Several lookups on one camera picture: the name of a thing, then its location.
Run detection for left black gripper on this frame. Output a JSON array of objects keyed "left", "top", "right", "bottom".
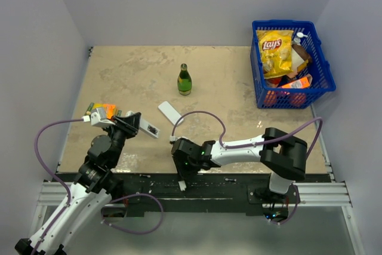
[{"left": 101, "top": 112, "right": 141, "bottom": 166}]

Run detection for brown white snack package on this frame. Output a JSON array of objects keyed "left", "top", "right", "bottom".
[{"left": 291, "top": 44, "right": 313, "bottom": 74}]

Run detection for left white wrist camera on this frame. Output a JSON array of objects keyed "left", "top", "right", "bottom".
[{"left": 82, "top": 107, "right": 116, "bottom": 128}]

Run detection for black corner bracket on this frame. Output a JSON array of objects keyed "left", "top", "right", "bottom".
[{"left": 88, "top": 47, "right": 93, "bottom": 57}]

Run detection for white battery cover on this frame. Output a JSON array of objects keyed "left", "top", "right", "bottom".
[{"left": 178, "top": 180, "right": 187, "bottom": 192}]

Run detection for blue plastic basket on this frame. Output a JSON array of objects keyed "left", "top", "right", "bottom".
[{"left": 250, "top": 20, "right": 336, "bottom": 109}]

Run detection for orange carton box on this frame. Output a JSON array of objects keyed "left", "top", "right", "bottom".
[{"left": 281, "top": 74, "right": 313, "bottom": 89}]

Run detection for green glass bottle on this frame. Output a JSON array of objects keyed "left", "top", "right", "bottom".
[{"left": 177, "top": 63, "right": 192, "bottom": 96}]

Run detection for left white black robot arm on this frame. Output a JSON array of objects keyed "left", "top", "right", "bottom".
[{"left": 15, "top": 108, "right": 141, "bottom": 254}]

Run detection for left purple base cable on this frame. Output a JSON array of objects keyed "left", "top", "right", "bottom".
[{"left": 100, "top": 192, "right": 165, "bottom": 234}]

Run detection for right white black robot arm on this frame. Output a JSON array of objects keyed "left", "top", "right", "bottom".
[{"left": 170, "top": 128, "right": 307, "bottom": 203}]

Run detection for white cap bottle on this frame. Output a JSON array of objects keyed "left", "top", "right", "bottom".
[{"left": 293, "top": 32, "right": 308, "bottom": 45}]

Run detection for yellow chips bag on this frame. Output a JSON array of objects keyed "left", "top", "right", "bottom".
[{"left": 256, "top": 30, "right": 293, "bottom": 79}]

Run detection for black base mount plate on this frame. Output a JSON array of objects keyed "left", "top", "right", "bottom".
[{"left": 52, "top": 170, "right": 334, "bottom": 217}]

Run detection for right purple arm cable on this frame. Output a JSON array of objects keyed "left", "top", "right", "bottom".
[{"left": 169, "top": 110, "right": 324, "bottom": 223}]

